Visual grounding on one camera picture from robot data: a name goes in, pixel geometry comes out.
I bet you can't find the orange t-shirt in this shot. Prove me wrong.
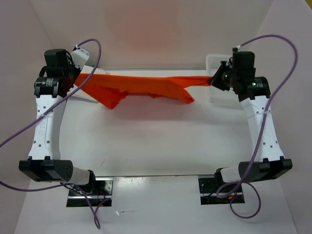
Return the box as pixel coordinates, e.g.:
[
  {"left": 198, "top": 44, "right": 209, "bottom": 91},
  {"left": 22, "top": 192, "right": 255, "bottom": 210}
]
[{"left": 75, "top": 73, "right": 212, "bottom": 109}]

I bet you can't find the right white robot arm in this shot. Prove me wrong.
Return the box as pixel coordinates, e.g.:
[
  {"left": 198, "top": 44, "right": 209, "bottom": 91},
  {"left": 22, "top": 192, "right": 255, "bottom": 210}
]
[{"left": 210, "top": 50, "right": 293, "bottom": 192}]

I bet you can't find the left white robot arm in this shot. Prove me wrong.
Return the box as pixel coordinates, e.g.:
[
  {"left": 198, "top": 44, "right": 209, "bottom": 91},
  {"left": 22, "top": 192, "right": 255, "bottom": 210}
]
[{"left": 19, "top": 48, "right": 97, "bottom": 195}]

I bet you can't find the white plastic basket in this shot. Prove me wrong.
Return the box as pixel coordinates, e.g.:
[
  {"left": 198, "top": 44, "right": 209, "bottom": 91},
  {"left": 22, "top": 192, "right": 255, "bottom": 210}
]
[{"left": 205, "top": 53, "right": 244, "bottom": 109}]

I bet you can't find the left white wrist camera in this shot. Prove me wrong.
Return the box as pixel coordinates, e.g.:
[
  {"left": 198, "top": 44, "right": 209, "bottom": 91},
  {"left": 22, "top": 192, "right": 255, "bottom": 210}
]
[{"left": 71, "top": 48, "right": 90, "bottom": 71}]

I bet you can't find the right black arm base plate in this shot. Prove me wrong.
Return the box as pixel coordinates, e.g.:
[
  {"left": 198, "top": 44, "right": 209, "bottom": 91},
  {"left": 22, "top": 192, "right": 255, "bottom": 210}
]
[{"left": 198, "top": 175, "right": 245, "bottom": 205}]

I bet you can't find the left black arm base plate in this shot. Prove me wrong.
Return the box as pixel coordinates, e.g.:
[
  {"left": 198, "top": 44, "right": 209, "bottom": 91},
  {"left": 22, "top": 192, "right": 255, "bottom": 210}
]
[{"left": 66, "top": 177, "right": 114, "bottom": 208}]

